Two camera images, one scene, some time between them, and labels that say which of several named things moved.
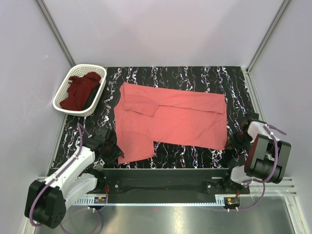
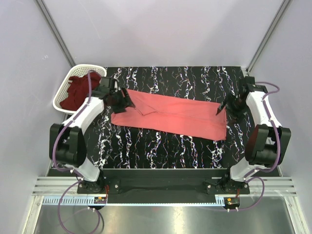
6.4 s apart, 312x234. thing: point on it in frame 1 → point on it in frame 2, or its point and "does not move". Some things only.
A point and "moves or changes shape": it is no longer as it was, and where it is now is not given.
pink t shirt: x=144 y=114 moves or changes shape
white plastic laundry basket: x=77 y=71 does not move
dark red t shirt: x=79 y=90 does not move
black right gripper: x=233 y=145 → x=234 y=115
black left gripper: x=117 y=152 → x=126 y=101
